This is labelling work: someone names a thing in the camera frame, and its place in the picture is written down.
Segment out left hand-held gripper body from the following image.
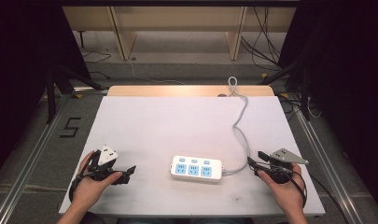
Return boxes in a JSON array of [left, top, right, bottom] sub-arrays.
[[88, 144, 119, 182]]

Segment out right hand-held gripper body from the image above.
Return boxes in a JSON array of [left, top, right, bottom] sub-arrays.
[[268, 147, 310, 185]]

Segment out person's left hand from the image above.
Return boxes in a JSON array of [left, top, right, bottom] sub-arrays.
[[72, 151, 123, 213]]

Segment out person's right hand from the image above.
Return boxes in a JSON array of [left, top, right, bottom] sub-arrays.
[[257, 162, 306, 217]]

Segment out white table cover board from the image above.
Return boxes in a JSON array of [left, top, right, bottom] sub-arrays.
[[58, 95, 327, 218]]

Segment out white power strip blue sockets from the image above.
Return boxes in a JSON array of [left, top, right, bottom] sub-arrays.
[[169, 154, 224, 184]]

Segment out black tripod stand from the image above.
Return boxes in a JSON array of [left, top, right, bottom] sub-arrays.
[[257, 57, 313, 122], [44, 63, 105, 125]]

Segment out wooden table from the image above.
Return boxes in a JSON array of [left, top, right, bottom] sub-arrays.
[[106, 85, 275, 98]]

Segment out dark curtain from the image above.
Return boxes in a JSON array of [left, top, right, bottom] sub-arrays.
[[276, 0, 378, 216], [0, 0, 91, 185]]

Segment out light wooden shelf unit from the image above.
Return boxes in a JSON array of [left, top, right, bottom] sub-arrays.
[[62, 6, 299, 62]]

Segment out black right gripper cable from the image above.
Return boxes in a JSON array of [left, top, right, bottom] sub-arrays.
[[283, 167, 350, 224]]

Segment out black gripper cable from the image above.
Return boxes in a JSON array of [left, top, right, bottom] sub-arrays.
[[283, 167, 350, 224], [68, 151, 95, 203]]

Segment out metal floor rail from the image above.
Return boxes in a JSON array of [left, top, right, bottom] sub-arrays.
[[292, 106, 367, 224], [0, 91, 73, 224]]

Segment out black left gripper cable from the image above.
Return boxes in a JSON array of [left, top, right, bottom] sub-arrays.
[[68, 151, 95, 203]]

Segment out white power strip cable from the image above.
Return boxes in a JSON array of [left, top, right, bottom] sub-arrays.
[[221, 76, 252, 175]]

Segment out white floor cable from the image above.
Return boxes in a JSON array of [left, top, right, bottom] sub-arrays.
[[126, 57, 185, 86]]

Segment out thin black floor cable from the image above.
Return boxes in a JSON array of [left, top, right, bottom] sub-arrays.
[[81, 50, 113, 80]]

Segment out bundle of black floor cables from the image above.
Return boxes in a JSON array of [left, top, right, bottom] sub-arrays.
[[240, 6, 284, 73]]

